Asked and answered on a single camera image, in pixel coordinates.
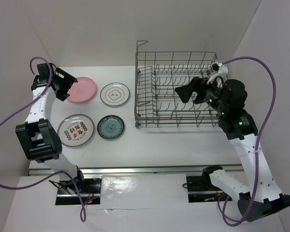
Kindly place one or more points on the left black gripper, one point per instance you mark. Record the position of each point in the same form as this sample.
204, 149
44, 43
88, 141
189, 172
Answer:
68, 80

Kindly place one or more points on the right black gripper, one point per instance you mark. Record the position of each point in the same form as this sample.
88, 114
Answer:
197, 84

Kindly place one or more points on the pink plate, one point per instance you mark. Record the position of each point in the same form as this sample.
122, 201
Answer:
82, 91

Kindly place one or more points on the white plate red characters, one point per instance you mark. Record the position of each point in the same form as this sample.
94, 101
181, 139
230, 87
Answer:
76, 130

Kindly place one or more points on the white plate green rim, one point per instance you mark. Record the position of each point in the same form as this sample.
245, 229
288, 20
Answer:
115, 94

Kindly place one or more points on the teal blue floral plate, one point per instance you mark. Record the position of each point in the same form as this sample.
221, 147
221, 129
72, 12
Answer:
111, 127

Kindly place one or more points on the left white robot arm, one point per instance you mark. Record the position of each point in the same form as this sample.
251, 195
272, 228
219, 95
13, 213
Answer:
38, 138

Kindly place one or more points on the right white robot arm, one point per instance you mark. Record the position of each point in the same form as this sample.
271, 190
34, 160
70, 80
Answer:
262, 196

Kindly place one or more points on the white front cover panel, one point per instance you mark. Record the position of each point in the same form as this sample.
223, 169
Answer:
148, 191

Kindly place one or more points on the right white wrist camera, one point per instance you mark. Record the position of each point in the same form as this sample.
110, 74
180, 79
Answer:
218, 69

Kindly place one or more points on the metal base rail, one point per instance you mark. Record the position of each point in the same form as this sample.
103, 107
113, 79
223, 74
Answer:
139, 170

